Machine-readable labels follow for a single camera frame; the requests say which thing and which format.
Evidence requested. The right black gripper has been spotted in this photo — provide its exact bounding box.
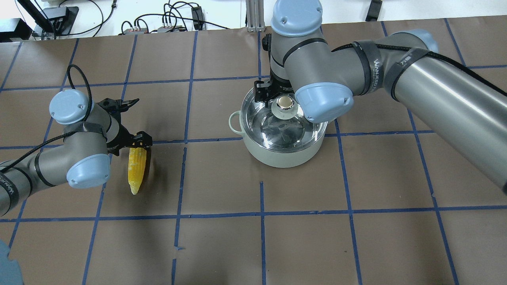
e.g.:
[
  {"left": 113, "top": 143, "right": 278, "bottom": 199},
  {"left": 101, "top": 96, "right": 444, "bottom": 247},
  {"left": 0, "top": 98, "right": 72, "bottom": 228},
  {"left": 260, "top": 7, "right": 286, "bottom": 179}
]
[{"left": 254, "top": 78, "right": 294, "bottom": 104}]

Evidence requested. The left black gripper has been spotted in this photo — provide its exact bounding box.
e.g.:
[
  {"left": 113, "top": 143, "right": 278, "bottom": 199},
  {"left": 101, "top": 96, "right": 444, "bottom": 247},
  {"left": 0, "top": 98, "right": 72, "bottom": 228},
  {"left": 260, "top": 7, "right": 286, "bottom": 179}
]
[{"left": 99, "top": 99, "right": 153, "bottom": 156}]

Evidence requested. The yellow corn cob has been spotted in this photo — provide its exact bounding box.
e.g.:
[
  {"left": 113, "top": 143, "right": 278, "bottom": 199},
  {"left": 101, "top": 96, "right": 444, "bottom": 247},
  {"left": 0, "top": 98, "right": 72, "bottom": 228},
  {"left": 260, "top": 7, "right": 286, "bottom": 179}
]
[{"left": 127, "top": 148, "right": 147, "bottom": 195}]

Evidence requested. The glass pot lid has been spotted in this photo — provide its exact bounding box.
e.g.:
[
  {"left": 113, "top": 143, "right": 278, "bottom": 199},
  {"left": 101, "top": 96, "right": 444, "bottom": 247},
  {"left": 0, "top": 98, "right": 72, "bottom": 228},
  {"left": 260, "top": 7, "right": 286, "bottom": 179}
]
[{"left": 239, "top": 88, "right": 328, "bottom": 153}]

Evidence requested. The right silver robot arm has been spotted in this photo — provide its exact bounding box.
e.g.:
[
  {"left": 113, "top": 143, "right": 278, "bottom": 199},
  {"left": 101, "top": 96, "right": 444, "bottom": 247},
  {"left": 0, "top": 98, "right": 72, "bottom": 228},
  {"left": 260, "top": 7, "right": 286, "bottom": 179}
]
[{"left": 253, "top": 0, "right": 507, "bottom": 192}]

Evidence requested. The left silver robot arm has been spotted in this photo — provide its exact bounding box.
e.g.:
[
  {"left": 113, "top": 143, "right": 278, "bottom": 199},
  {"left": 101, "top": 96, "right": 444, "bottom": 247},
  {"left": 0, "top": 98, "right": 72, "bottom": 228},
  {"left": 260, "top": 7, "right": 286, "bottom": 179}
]
[{"left": 0, "top": 64, "right": 153, "bottom": 215}]

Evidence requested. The pale green steel pot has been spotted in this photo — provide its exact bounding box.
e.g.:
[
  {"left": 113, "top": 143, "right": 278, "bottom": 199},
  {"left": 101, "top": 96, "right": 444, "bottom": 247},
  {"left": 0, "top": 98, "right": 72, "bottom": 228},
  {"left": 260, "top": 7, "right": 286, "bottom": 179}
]
[{"left": 228, "top": 88, "right": 328, "bottom": 168}]

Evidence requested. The black power adapter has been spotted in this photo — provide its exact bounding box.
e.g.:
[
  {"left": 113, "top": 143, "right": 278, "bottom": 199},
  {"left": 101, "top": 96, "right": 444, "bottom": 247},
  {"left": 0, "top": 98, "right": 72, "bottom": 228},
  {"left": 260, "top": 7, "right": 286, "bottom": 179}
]
[{"left": 191, "top": 6, "right": 205, "bottom": 30}]

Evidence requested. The brown paper table mat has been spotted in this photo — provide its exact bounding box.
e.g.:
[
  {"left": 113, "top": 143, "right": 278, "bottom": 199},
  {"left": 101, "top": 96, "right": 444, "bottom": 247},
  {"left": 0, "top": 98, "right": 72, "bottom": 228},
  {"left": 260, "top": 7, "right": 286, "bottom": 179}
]
[{"left": 0, "top": 29, "right": 506, "bottom": 285}]

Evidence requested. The aluminium frame post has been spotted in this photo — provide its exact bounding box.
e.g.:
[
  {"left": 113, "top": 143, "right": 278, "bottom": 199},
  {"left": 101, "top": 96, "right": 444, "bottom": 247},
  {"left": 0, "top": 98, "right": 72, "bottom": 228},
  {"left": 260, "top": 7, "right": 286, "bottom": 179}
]
[{"left": 246, "top": 0, "right": 266, "bottom": 32}]

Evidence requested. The black camera stand base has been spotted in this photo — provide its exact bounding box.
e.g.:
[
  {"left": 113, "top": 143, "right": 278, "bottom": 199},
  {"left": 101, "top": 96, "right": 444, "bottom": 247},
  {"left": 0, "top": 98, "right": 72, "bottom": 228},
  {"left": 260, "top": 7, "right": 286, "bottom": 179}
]
[{"left": 31, "top": 6, "right": 79, "bottom": 37}]

